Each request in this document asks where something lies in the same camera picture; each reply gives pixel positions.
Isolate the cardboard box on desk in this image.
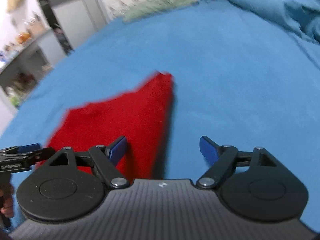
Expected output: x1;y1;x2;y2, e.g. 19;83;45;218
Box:
27;20;47;36

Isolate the blue bed sheet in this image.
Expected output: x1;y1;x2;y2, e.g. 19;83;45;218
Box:
1;0;319;230

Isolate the person's left hand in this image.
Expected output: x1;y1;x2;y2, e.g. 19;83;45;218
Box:
1;184;14;218

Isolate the white grey wardrobe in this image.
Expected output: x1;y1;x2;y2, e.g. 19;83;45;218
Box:
39;0;109;49

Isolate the green pillow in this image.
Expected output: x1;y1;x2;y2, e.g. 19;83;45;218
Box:
122;0;199;22

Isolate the white desk shelf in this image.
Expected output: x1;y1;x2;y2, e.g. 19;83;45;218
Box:
1;29;66;108

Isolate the red garment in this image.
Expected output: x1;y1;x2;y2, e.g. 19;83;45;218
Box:
47;72;174;181

